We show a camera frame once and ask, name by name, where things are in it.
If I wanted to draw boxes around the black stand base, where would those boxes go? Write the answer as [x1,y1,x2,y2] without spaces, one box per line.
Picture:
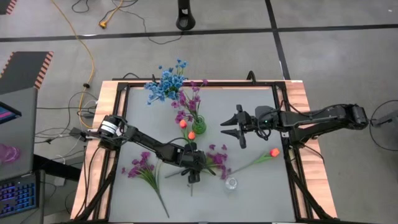
[175,0,197,31]

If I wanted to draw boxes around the blue artificial flower bunch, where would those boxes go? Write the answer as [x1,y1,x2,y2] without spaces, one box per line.
[175,58,190,77]
[144,64,187,106]

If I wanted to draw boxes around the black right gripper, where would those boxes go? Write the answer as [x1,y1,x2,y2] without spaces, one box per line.
[220,105,280,149]

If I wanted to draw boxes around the purple artificial flower bunch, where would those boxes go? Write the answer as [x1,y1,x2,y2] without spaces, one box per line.
[164,143,233,180]
[121,151,170,218]
[172,79,208,125]

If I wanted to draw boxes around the small black striped floor mat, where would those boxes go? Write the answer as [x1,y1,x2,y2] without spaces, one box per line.
[0,0,18,16]

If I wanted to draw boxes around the green glass vase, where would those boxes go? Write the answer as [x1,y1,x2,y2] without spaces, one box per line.
[192,114,208,135]

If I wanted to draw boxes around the grey stand foot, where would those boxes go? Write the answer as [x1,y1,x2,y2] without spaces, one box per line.
[371,109,398,128]

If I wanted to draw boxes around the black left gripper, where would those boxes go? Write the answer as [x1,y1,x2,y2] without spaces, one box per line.
[178,142,217,184]

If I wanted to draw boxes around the large black striped floor mat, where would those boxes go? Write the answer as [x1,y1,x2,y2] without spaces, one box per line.
[0,51,55,96]

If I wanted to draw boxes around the backlit laptop keyboard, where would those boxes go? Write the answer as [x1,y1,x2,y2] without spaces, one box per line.
[0,170,40,218]

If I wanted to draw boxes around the large clear embossed glass vase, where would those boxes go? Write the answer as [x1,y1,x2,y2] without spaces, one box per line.
[224,176,239,191]

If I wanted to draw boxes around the yellow plug cable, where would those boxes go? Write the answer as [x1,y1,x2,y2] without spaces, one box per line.
[98,0,125,29]

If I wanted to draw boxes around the black table frame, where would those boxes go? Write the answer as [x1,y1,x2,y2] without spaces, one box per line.
[73,79,335,224]

